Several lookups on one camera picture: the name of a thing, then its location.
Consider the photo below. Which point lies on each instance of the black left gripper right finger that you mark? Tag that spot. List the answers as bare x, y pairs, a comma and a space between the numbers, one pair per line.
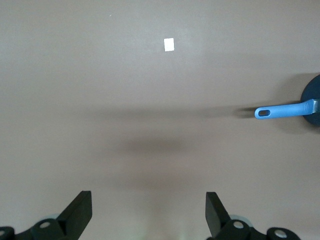
217, 217

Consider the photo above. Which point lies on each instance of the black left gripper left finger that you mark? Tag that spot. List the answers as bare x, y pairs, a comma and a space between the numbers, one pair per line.
75, 215

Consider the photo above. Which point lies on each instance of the small white tape square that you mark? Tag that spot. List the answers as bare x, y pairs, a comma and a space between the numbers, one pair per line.
169, 44

